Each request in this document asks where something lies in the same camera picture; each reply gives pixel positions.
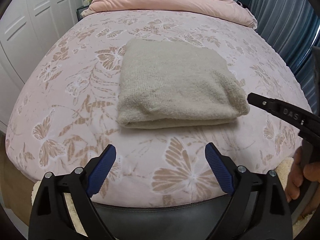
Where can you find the beige knit heart sweater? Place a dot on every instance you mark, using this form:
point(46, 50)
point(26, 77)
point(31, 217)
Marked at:
point(175, 84)

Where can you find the cream fluffy rug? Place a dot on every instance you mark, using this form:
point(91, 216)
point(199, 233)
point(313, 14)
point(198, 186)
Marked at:
point(282, 170)

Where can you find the pink folded duvet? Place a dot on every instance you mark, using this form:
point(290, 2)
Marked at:
point(227, 10)

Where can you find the pink butterfly bed blanket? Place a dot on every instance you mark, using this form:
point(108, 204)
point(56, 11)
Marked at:
point(66, 112)

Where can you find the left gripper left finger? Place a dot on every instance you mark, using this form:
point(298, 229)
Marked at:
point(62, 207)

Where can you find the dark bedside table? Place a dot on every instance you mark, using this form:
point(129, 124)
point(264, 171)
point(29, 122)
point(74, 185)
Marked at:
point(79, 10)

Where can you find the person's right hand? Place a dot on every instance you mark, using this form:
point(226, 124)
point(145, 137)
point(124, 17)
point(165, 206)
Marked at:
point(297, 174)

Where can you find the white panelled wardrobe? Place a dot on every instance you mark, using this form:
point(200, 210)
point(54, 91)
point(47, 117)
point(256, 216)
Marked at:
point(29, 28)

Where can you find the blue grey curtain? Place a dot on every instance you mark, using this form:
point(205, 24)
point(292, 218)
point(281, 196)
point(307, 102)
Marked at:
point(291, 28)

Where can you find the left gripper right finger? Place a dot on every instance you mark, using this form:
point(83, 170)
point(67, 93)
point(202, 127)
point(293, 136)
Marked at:
point(258, 208)

